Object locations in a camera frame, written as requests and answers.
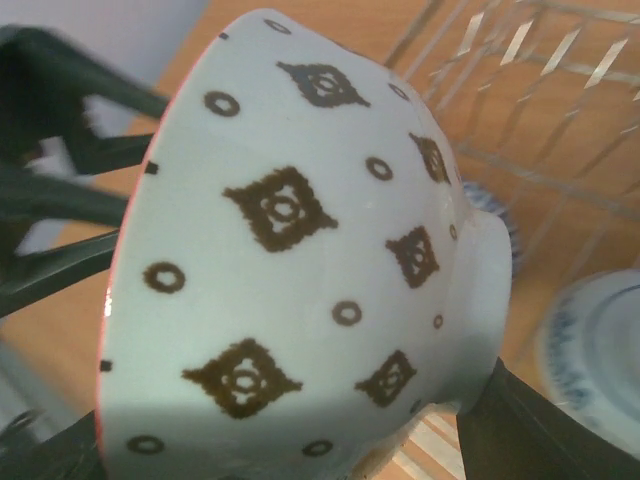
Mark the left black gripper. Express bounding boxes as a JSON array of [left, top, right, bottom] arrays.
[[1, 25, 169, 317]]

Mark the wire dish rack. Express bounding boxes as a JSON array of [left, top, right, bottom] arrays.
[[384, 1, 639, 406]]

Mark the red patterned bowl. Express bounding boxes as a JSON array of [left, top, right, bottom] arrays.
[[459, 179, 524, 274]]

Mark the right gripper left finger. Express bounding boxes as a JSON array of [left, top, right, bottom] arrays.
[[1, 410, 107, 480]]

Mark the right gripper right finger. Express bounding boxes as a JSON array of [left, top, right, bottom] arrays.
[[456, 360, 639, 480]]

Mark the pink scale pattern bowl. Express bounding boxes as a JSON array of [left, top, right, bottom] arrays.
[[96, 9, 512, 479]]

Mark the blue floral bowl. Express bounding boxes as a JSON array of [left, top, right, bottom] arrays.
[[537, 269, 639, 457]]

